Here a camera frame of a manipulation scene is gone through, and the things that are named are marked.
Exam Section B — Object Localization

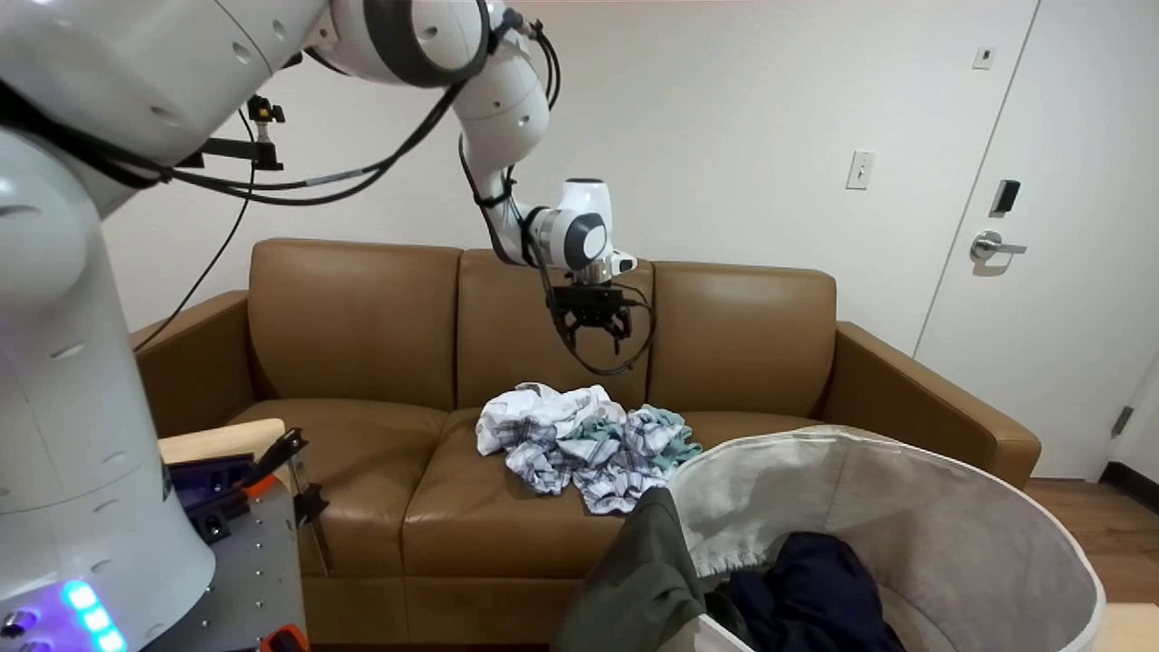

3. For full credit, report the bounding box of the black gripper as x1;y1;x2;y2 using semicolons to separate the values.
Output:
547;278;645;344

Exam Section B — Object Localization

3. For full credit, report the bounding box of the blue white plaid cloth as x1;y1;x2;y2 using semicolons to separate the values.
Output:
501;402;702;522

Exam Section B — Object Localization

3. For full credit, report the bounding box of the brown leather couch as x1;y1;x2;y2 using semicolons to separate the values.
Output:
120;236;1045;649

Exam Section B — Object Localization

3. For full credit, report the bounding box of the olive green cloth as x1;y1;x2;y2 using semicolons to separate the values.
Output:
551;484;711;652

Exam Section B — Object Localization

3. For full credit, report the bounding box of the dark navy cloth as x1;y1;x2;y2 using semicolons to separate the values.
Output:
702;530;911;652

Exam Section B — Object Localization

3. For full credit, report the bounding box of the white fabric laundry bag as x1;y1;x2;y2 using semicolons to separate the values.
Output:
657;423;1110;652

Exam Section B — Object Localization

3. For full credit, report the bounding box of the small black clamp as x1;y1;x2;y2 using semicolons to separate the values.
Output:
286;481;332;530

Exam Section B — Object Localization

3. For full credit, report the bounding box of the black orange clamp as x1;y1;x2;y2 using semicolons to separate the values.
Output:
168;427;312;544

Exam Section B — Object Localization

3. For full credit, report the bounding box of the black door card reader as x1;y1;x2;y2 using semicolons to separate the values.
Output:
981;174;1029;226

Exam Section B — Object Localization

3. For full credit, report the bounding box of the small red object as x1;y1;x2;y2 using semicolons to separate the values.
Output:
256;622;312;652

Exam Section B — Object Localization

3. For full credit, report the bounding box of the white door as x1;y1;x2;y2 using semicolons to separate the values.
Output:
913;0;1159;484

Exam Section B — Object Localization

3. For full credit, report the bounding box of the beige rug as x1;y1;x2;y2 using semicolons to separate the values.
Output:
1090;597;1159;652

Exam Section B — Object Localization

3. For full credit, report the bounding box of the white light switch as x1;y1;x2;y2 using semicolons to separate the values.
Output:
842;144;876;195

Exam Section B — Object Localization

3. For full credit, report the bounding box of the thin black camera cable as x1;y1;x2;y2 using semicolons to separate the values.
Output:
128;166;260;360

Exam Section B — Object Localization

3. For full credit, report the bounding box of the silver door handle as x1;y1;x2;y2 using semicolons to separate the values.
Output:
968;227;1029;273

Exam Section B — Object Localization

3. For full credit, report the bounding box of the grey perforated base plate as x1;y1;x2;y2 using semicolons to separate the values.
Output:
142;476;312;652

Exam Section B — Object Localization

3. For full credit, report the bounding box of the thick black cable bundle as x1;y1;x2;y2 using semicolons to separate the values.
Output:
0;12;664;378

